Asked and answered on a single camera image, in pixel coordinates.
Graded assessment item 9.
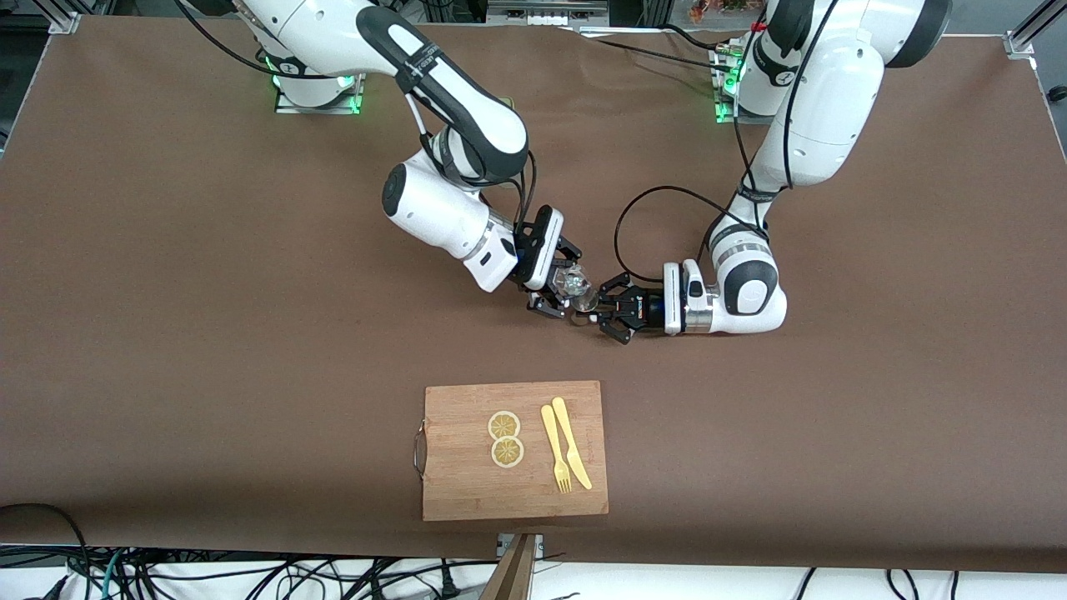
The black cable on table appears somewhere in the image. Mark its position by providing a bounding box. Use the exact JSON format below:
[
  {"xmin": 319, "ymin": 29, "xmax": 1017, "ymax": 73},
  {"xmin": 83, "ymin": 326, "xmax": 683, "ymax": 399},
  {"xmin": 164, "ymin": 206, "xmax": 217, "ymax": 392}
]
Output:
[{"xmin": 582, "ymin": 23, "xmax": 728, "ymax": 69}]

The yellow plastic fork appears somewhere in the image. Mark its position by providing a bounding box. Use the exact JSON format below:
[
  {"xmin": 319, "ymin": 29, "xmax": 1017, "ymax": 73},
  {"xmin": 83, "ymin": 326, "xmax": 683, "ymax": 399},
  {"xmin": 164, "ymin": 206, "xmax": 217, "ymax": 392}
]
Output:
[{"xmin": 539, "ymin": 403, "xmax": 574, "ymax": 495}]

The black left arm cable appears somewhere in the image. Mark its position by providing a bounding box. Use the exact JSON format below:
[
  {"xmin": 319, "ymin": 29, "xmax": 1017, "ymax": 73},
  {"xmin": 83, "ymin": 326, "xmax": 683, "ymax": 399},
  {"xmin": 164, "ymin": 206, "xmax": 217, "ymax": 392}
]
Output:
[{"xmin": 614, "ymin": 0, "xmax": 836, "ymax": 286}]

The clear glass shaker cup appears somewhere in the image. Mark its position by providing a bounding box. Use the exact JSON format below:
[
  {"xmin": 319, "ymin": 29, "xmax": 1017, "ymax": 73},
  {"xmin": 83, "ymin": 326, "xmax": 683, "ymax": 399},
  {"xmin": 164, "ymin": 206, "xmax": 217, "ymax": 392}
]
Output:
[{"xmin": 554, "ymin": 264, "xmax": 599, "ymax": 315}]

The yellow plastic knife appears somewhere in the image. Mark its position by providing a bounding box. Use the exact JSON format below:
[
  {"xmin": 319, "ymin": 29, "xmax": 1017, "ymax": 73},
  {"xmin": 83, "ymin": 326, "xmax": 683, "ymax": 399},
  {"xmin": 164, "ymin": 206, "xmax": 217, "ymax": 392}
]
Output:
[{"xmin": 550, "ymin": 396, "xmax": 594, "ymax": 492}]

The wooden cutting board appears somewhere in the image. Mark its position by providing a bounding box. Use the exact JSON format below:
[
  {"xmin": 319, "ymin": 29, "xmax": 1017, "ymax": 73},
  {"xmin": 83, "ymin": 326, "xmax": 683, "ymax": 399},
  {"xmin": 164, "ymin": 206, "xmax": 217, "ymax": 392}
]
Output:
[{"xmin": 421, "ymin": 379, "xmax": 610, "ymax": 523}]

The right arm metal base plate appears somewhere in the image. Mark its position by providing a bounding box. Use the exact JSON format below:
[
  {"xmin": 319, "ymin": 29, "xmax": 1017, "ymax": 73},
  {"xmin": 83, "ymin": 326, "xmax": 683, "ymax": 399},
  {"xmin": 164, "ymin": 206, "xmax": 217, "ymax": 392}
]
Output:
[{"xmin": 273, "ymin": 72, "xmax": 368, "ymax": 117}]

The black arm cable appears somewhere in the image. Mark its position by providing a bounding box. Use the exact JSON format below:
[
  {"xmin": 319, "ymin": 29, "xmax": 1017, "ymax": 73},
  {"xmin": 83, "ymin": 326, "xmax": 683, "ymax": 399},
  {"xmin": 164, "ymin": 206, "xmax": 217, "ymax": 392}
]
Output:
[
  {"xmin": 403, "ymin": 83, "xmax": 539, "ymax": 244},
  {"xmin": 614, "ymin": 0, "xmax": 836, "ymax": 286}
]

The grey power strip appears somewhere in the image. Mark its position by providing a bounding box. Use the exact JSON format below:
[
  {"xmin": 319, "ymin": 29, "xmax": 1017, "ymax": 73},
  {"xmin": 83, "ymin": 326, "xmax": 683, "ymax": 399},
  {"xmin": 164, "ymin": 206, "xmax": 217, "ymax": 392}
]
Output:
[{"xmin": 487, "ymin": 0, "xmax": 610, "ymax": 28}]

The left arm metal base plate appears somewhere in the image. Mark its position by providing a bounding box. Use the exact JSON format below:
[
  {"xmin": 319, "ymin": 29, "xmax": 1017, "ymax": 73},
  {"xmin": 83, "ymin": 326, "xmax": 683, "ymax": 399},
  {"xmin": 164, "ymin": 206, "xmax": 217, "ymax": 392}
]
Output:
[{"xmin": 709, "ymin": 45, "xmax": 753, "ymax": 126}]

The aluminium frame post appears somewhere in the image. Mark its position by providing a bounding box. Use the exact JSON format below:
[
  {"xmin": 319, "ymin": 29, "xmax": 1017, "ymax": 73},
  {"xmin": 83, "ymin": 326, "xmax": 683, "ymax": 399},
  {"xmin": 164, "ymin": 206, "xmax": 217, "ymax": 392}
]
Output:
[
  {"xmin": 1004, "ymin": 0, "xmax": 1067, "ymax": 61},
  {"xmin": 46, "ymin": 0, "xmax": 83, "ymax": 36}
]

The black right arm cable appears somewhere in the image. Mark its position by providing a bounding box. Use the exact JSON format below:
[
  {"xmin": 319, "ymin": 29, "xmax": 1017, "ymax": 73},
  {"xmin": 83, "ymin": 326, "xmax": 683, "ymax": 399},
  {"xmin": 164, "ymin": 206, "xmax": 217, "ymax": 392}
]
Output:
[{"xmin": 403, "ymin": 83, "xmax": 539, "ymax": 244}]

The thick black floor cable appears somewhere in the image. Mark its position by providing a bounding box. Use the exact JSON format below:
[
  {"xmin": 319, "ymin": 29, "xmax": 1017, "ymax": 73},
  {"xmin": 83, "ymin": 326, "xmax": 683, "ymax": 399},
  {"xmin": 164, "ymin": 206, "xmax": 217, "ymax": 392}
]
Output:
[{"xmin": 0, "ymin": 502, "xmax": 93, "ymax": 600}]

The brown table cover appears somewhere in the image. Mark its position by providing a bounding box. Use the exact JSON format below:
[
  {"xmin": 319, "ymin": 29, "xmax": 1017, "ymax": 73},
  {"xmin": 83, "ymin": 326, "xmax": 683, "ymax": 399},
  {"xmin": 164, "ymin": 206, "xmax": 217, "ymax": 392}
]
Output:
[{"xmin": 0, "ymin": 15, "xmax": 1067, "ymax": 576}]

